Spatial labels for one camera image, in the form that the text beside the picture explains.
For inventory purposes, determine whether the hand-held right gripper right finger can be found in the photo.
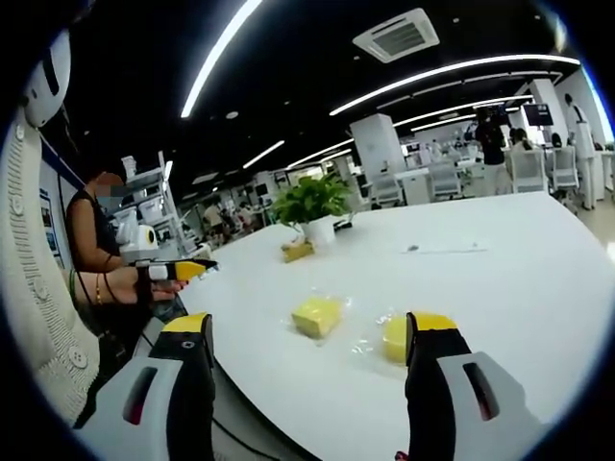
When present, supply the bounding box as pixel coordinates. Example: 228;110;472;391
404;310;550;461

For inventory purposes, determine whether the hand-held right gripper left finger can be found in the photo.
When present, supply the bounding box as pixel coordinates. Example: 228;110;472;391
74;311;216;461

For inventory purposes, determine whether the dark yellow silicone block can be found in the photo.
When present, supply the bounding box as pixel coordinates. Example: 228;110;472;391
281;241;316;264

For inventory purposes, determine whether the person's left hand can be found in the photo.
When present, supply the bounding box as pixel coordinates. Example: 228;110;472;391
108;266;189;307

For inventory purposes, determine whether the metal storage shelf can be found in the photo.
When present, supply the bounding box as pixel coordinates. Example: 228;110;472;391
119;151;193;258

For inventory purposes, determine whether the potted green plant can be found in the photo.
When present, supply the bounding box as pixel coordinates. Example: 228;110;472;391
271;173;355;246

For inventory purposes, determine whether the white worn device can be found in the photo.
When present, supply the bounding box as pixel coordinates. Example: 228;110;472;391
23;29;73;129

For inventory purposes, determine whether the white office chair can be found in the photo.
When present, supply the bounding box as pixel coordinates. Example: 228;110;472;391
427;161;461;203
372;172;406;208
550;146;581;198
508;149;549;194

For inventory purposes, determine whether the long ceiling light strip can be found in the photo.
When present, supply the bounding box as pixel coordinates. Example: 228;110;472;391
329;54;581;117
180;0;264;119

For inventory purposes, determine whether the ceiling air conditioner vent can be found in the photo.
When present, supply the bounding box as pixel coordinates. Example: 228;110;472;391
352;8;441;64

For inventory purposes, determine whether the wall monitor screen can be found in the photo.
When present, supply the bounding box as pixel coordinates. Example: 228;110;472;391
522;103;554;129

